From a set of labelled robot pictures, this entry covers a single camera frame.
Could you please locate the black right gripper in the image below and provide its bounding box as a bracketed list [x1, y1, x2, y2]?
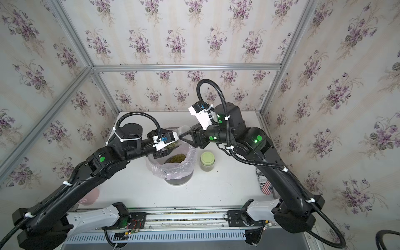
[180, 121, 237, 151]

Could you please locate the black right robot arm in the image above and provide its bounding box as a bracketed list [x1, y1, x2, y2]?
[180, 79, 346, 249]

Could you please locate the printed can with flag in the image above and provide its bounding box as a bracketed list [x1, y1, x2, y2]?
[256, 169, 274, 195]

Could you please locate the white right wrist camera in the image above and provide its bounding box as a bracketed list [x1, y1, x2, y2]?
[188, 102, 217, 131]

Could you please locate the white vented cable duct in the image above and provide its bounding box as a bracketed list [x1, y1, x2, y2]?
[65, 229, 246, 244]

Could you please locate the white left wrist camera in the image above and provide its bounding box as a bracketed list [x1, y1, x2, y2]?
[153, 131, 179, 151]

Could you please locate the mesh bin with pink bag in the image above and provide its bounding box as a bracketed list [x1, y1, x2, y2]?
[146, 140, 198, 186]

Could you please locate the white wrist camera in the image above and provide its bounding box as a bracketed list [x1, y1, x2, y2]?
[153, 131, 179, 151]
[188, 102, 217, 131]

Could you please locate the clear jar with beans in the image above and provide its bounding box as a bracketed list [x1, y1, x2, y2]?
[165, 124, 191, 150]

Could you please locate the pink cup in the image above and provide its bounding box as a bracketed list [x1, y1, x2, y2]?
[78, 188, 100, 206]

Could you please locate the aluminium mounting rail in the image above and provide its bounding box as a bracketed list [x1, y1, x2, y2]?
[67, 205, 261, 236]

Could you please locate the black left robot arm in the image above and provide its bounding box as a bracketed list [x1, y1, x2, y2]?
[1, 111, 178, 250]

